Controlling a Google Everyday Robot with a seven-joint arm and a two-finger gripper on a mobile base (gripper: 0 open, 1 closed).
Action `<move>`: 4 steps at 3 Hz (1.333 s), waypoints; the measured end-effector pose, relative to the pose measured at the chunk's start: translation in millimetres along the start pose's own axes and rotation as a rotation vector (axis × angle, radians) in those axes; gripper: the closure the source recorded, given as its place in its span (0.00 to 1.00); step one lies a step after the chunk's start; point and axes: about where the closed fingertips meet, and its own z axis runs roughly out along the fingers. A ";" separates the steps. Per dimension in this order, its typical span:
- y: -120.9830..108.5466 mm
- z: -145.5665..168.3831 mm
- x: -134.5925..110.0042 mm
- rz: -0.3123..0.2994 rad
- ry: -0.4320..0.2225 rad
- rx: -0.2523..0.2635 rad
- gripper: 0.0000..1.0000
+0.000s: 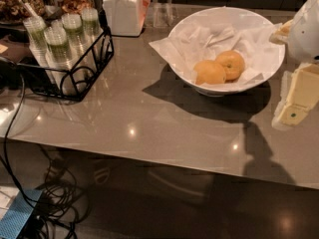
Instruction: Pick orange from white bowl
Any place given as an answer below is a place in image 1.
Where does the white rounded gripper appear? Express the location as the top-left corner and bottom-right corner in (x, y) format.
(269, 0), (319, 130)

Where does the white ceramic bowl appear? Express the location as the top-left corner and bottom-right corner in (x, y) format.
(168, 7), (285, 96)

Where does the white paper bowl liner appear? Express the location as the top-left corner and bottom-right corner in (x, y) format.
(150, 24), (285, 92)

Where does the bowl of dried snacks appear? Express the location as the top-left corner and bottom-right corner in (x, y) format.
(0, 0), (45, 25)

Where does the rear orange fruit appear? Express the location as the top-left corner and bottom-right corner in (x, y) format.
(215, 50), (245, 81)

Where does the orange fruit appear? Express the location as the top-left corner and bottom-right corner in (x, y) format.
(193, 60), (226, 85)
(215, 50), (245, 81)

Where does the front orange fruit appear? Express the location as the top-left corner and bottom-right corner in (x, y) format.
(193, 60), (226, 85)

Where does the clear glass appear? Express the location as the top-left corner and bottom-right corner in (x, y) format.
(152, 0), (173, 28)

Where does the white lidded storage jar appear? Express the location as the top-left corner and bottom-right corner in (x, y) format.
(103, 0), (143, 37)

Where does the clear plastic cup stack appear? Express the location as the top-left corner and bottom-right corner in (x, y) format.
(23, 16), (48, 68)
(62, 13), (87, 57)
(81, 8), (102, 37)
(44, 27), (76, 96)

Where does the plate of brown pastries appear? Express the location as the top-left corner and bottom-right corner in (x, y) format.
(61, 0), (92, 14)

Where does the blue box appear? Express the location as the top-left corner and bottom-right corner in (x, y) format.
(0, 186), (42, 239)

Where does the black wire basket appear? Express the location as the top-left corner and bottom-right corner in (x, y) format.
(16, 27), (114, 102)

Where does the black cable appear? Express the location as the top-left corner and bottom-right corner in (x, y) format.
(0, 55), (91, 239)

